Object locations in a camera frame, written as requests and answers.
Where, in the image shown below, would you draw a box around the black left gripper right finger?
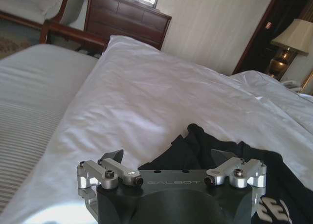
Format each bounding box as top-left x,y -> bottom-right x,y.
204,149 -> 267,188

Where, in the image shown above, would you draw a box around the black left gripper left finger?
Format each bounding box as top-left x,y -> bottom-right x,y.
77,149 -> 144,203

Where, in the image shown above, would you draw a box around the striped white bed cover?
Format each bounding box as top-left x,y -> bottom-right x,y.
0,43 -> 99,211

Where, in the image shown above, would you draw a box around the black garment with white print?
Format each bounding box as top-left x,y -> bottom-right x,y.
138,123 -> 313,224

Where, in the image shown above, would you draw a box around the white telephone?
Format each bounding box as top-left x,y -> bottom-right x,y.
280,79 -> 304,92

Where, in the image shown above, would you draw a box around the brass lamp with cream shade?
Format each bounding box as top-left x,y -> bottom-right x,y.
268,18 -> 313,80

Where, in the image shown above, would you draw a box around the dark wooden dresser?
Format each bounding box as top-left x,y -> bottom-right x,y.
84,0 -> 172,51

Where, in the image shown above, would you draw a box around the wooden armchair with pale cushion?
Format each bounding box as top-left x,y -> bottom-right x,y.
40,0 -> 108,56

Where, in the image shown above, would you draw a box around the pale upholstered sofa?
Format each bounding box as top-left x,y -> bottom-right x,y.
0,0 -> 68,29

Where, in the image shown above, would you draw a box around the dark wooden door frame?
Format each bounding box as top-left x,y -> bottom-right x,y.
232,0 -> 291,75

